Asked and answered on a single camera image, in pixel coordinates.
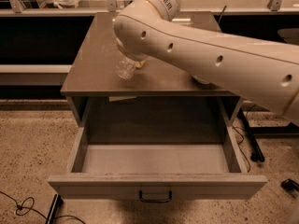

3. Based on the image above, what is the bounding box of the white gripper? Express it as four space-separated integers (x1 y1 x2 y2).
116 38 147 69

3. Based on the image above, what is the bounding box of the clear plastic water bottle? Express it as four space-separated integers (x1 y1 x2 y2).
116 56 136 79

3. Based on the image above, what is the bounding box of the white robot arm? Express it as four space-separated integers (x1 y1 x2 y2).
114 0 299 124

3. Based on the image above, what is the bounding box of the brown cabinet with glossy top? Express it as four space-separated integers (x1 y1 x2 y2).
62 13 243 145

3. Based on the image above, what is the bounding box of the open grey drawer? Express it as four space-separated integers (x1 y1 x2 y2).
47 109 268 202

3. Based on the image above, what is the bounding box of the white bowl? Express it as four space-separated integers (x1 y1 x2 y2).
192 75 210 85

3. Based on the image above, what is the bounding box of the metal railing shelf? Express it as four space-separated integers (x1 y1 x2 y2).
0 0 299 17

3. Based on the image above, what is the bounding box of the black bar on floor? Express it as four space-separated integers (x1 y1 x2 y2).
45 194 64 224

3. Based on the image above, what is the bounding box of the black object floor right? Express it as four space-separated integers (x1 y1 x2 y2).
281 179 299 192

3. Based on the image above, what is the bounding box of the black drawer handle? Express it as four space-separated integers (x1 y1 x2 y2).
138 190 173 203

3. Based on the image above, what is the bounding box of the black leg with cable right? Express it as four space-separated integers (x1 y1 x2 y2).
233 105 265 173

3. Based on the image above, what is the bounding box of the black floor cable left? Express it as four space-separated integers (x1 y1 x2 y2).
0 189 87 224

